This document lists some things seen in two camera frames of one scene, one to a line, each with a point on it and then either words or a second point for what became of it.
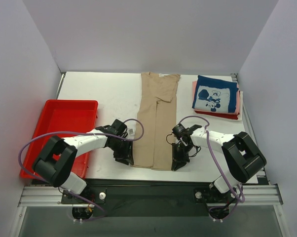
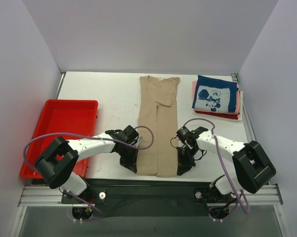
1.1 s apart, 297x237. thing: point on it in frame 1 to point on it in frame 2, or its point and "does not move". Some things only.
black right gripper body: [179, 154] to [186, 155]
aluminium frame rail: [52, 197] does not move
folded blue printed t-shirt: [214, 95] does not move
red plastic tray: [71, 116] does not move
